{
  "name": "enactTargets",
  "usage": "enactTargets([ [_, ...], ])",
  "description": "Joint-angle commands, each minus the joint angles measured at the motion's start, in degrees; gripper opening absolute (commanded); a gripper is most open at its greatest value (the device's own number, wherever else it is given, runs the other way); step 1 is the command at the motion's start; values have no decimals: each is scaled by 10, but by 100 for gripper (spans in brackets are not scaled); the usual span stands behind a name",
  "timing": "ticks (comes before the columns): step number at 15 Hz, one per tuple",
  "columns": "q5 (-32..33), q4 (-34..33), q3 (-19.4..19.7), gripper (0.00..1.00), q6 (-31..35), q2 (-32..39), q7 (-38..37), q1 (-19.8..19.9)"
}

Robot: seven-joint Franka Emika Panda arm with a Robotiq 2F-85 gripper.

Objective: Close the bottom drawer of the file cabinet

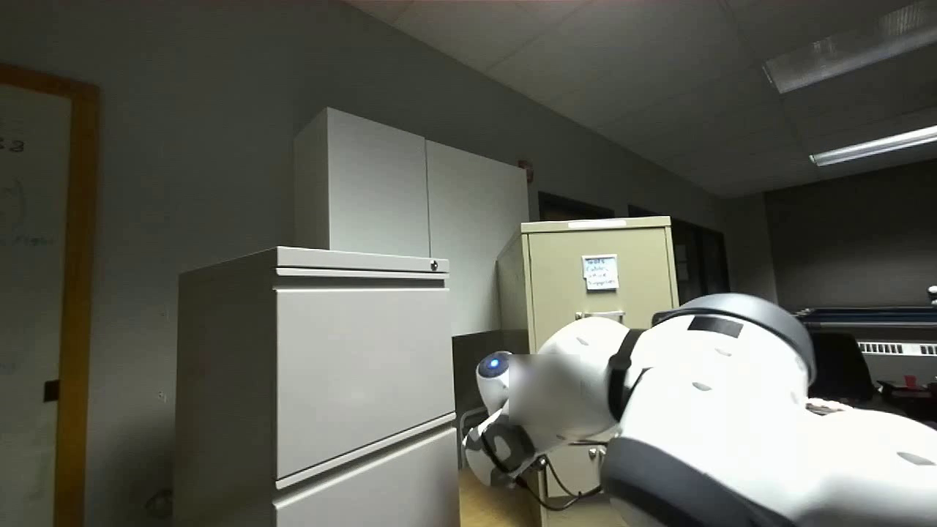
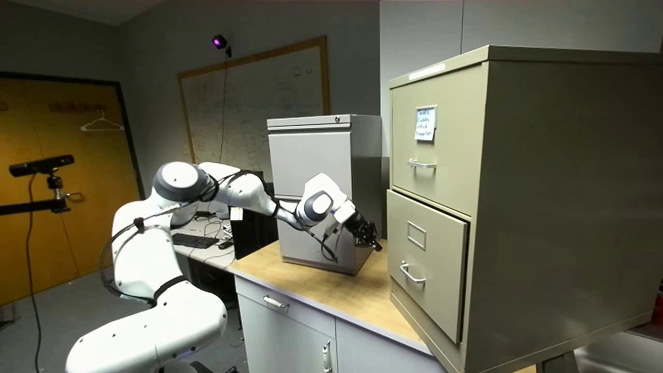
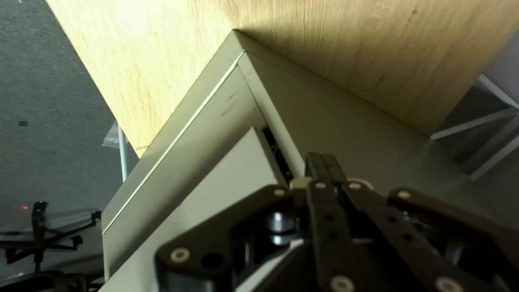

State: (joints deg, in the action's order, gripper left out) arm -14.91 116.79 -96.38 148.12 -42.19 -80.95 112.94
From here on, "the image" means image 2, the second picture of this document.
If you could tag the grey file cabinet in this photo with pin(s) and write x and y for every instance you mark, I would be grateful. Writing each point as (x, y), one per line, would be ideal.
(311, 155)

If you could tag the camera on mount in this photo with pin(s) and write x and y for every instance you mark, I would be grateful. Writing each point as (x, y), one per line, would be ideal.
(41, 165)
(219, 41)

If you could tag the beige file cabinet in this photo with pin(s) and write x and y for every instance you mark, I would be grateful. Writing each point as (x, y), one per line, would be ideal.
(559, 207)

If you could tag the white paper note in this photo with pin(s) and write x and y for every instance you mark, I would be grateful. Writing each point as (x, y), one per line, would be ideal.
(426, 124)

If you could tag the white desk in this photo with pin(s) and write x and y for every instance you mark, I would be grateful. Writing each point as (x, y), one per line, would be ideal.
(204, 255)

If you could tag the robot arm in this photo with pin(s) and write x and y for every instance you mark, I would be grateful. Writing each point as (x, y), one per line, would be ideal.
(150, 259)

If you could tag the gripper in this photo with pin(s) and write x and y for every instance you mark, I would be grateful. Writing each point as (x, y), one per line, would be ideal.
(356, 224)

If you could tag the grey drawer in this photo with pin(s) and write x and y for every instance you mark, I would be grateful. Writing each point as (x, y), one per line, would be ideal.
(308, 163)
(298, 243)

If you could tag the beige drawer with label frame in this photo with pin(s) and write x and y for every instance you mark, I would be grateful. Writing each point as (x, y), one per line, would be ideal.
(440, 269)

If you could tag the white clothes hanger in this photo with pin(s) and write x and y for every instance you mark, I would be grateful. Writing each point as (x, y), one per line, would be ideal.
(102, 125)

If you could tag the black computer mouse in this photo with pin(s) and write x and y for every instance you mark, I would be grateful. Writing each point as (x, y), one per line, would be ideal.
(226, 245)

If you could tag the whiteboard with wooden frame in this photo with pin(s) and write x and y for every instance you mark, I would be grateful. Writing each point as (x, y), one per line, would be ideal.
(259, 103)

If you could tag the yellow door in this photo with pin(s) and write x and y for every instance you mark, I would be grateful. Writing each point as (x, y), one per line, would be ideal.
(62, 181)

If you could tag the black keyboard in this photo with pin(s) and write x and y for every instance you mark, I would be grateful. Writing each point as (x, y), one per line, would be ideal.
(194, 240)

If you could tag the white counter door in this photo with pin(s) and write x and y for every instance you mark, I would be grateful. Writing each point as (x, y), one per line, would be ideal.
(378, 355)
(279, 347)

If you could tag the beige drawer with paper note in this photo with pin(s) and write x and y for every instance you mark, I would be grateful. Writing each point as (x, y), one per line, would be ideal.
(450, 171)

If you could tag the black computer tower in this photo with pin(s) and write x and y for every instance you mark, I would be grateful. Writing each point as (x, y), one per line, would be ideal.
(254, 233)

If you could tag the white counter drawer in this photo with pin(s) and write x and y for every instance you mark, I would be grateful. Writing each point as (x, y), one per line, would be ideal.
(300, 311)

